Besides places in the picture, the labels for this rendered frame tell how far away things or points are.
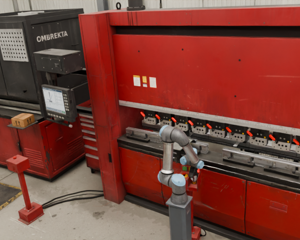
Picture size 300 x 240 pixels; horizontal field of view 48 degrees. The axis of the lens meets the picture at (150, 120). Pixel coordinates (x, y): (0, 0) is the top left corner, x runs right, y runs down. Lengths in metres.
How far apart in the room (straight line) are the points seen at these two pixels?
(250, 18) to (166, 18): 0.80
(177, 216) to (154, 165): 0.96
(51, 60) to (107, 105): 0.76
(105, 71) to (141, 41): 0.52
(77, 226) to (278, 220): 2.18
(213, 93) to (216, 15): 0.70
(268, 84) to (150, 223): 2.05
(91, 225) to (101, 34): 2.15
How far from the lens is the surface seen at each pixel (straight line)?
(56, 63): 3.56
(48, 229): 4.22
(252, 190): 3.33
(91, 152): 4.84
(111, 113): 3.82
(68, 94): 3.52
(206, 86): 3.21
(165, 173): 2.91
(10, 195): 5.04
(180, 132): 2.72
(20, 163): 4.02
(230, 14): 2.98
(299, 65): 2.90
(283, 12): 2.85
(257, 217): 3.49
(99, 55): 3.62
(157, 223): 3.99
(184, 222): 3.03
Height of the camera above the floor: 2.51
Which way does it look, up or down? 22 degrees down
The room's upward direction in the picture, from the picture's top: 4 degrees counter-clockwise
